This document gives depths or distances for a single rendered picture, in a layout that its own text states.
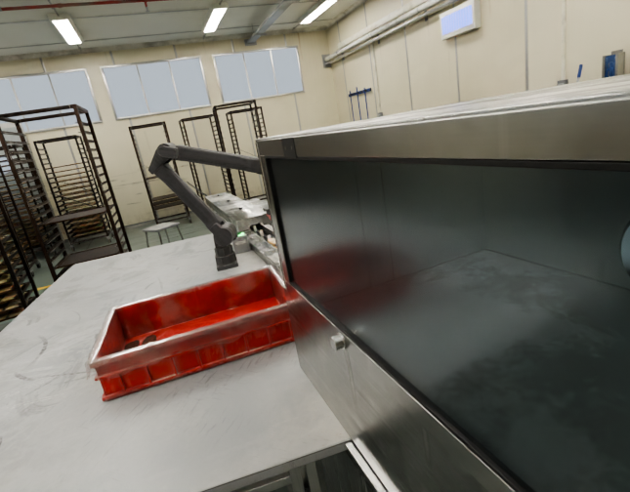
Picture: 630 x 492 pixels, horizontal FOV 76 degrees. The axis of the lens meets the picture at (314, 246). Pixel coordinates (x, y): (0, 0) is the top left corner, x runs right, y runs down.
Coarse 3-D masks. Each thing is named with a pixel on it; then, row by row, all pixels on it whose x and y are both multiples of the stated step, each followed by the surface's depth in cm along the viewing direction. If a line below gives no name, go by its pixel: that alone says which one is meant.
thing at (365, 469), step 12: (264, 204) 296; (348, 444) 65; (336, 456) 79; (348, 456) 71; (360, 456) 62; (324, 468) 93; (336, 468) 81; (348, 468) 73; (360, 468) 60; (336, 480) 84; (348, 480) 75; (360, 480) 67; (372, 480) 58
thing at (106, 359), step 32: (192, 288) 117; (224, 288) 120; (256, 288) 123; (128, 320) 113; (160, 320) 116; (224, 320) 92; (256, 320) 92; (96, 352) 87; (128, 352) 85; (160, 352) 87
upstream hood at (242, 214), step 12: (228, 192) 314; (216, 204) 266; (228, 204) 257; (240, 204) 249; (252, 204) 241; (228, 216) 223; (240, 216) 212; (252, 216) 206; (264, 216) 207; (240, 228) 204
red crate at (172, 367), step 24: (216, 312) 121; (240, 312) 118; (144, 336) 114; (168, 336) 112; (264, 336) 95; (288, 336) 97; (168, 360) 89; (192, 360) 91; (216, 360) 93; (120, 384) 87; (144, 384) 89
